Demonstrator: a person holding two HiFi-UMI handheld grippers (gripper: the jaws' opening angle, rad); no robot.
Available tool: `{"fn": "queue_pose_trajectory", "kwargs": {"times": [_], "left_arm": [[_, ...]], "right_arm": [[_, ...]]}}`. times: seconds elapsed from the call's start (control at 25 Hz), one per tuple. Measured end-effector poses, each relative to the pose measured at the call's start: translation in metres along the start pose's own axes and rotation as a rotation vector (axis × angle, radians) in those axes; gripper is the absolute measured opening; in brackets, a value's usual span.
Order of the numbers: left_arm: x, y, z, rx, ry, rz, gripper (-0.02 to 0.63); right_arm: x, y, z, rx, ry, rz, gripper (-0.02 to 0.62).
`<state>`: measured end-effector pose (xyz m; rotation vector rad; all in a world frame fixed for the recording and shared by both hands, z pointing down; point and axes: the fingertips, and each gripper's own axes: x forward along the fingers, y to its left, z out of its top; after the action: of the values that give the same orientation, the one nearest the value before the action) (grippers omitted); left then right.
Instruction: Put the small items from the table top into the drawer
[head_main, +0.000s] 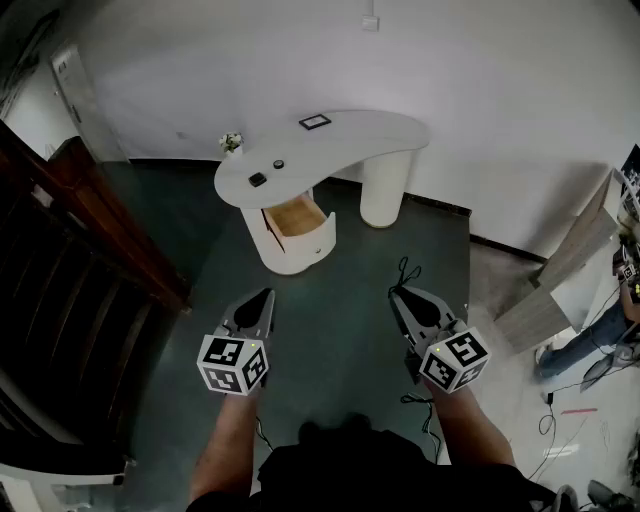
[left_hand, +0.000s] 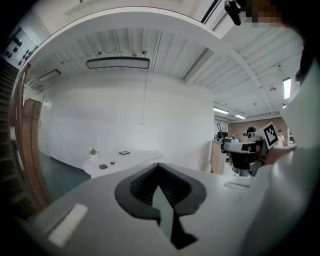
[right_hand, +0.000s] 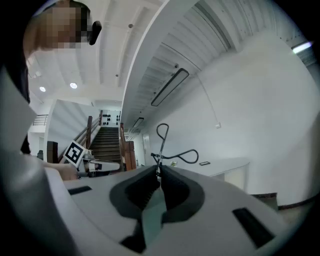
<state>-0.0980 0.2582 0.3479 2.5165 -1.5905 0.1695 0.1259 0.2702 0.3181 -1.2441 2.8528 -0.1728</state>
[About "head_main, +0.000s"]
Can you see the white curved desk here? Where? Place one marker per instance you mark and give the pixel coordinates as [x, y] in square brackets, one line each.
[340, 145]

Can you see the person's left forearm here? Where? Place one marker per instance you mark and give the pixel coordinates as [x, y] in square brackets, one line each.
[225, 440]

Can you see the person's black shirt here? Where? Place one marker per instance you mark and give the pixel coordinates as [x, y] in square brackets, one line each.
[380, 480]

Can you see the black square box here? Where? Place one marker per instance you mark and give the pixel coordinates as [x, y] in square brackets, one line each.
[257, 179]

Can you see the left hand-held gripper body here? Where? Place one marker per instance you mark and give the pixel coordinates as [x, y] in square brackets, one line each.
[227, 352]

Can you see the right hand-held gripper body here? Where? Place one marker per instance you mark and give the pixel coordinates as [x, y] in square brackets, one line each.
[455, 360]

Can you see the person's black shoe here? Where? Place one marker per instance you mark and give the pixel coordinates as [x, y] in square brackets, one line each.
[356, 424]
[314, 431]

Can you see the grey wooden panels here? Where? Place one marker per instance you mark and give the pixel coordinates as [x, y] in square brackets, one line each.
[565, 270]

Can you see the white wall switch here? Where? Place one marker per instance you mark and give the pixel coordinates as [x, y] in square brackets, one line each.
[370, 23]

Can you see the grey door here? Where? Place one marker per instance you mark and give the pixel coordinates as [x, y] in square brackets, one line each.
[82, 100]

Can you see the person's right forearm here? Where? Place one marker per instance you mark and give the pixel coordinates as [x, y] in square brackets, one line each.
[470, 435]

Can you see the dark wooden furniture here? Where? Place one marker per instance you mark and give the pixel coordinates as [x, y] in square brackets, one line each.
[75, 260]

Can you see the black picture frame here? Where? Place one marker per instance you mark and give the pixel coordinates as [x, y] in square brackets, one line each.
[315, 121]

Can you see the person's black right shoe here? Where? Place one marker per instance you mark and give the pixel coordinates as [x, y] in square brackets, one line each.
[356, 424]

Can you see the white furniture piece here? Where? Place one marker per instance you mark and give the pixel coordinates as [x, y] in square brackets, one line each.
[55, 475]

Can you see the person's black left shoe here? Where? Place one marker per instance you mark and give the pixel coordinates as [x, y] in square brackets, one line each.
[314, 431]

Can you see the white flowers in vase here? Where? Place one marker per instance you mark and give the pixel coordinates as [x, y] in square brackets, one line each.
[231, 142]

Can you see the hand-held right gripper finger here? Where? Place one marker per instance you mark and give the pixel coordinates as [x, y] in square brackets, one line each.
[440, 312]
[407, 327]

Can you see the red strip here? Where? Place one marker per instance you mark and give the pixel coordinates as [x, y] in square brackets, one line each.
[580, 411]

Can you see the large wooden drawer white front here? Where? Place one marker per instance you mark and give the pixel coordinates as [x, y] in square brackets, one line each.
[295, 220]

